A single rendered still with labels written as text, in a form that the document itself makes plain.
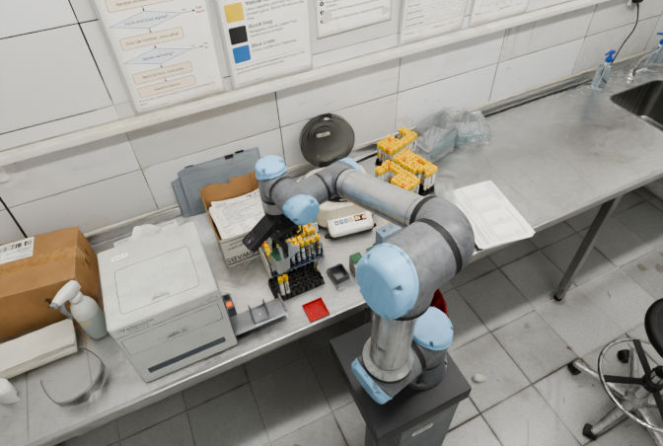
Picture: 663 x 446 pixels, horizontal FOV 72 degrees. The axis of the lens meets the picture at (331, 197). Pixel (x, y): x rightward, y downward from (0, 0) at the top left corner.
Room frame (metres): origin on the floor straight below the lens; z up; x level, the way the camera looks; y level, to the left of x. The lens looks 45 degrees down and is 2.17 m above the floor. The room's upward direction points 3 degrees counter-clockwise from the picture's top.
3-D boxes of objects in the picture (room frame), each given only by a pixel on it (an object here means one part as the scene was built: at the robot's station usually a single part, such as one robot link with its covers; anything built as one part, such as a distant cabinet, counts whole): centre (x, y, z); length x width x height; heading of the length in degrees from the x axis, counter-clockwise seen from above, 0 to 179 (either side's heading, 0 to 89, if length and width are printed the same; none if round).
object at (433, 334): (0.57, -0.22, 1.11); 0.13 x 0.12 x 0.14; 125
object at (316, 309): (0.80, 0.07, 0.88); 0.07 x 0.07 x 0.01; 23
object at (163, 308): (0.77, 0.47, 1.03); 0.31 x 0.27 x 0.30; 113
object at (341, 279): (0.92, -0.01, 0.89); 0.09 x 0.05 x 0.04; 26
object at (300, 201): (0.78, 0.07, 1.40); 0.11 x 0.11 x 0.08; 35
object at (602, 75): (2.03, -1.38, 0.97); 0.08 x 0.07 x 0.20; 117
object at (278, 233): (0.86, 0.14, 1.24); 0.09 x 0.08 x 0.12; 127
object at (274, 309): (0.76, 0.26, 0.92); 0.21 x 0.07 x 0.05; 113
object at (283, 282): (0.91, 0.13, 0.93); 0.17 x 0.09 x 0.11; 114
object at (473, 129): (1.67, -0.63, 0.94); 0.20 x 0.17 x 0.14; 95
